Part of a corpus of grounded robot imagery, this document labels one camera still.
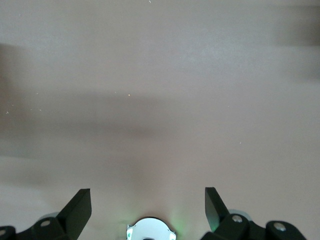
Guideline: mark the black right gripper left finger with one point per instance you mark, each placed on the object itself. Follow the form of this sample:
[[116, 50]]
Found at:
[[67, 225]]

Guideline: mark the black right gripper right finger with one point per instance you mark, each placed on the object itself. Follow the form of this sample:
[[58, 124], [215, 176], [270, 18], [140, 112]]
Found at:
[[232, 227]]

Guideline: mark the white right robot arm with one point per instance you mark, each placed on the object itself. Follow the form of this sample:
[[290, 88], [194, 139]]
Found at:
[[151, 228]]

